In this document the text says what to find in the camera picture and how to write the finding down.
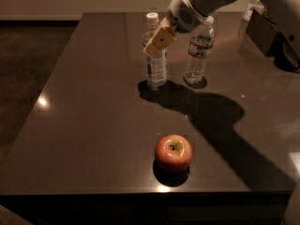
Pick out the white gripper with vents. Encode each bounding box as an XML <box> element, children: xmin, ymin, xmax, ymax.
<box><xmin>143</xmin><ymin>0</ymin><xmax>207</xmax><ymax>56</ymax></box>

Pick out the blue labelled plastic bottle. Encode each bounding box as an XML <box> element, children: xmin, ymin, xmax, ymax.
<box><xmin>142</xmin><ymin>12</ymin><xmax>167</xmax><ymax>90</ymax></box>

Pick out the red apple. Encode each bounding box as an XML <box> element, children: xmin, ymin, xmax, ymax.
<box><xmin>155</xmin><ymin>134</ymin><xmax>193</xmax><ymax>173</ymax></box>

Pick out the clear water bottle red label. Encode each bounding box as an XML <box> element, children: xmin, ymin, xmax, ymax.
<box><xmin>183</xmin><ymin>16</ymin><xmax>216</xmax><ymax>87</ymax></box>

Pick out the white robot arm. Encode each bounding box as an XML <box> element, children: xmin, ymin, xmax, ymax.
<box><xmin>144</xmin><ymin>0</ymin><xmax>300</xmax><ymax>72</ymax></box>

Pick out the clear bottle in background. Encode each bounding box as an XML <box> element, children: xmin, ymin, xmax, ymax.
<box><xmin>243</xmin><ymin>0</ymin><xmax>263</xmax><ymax>22</ymax></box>

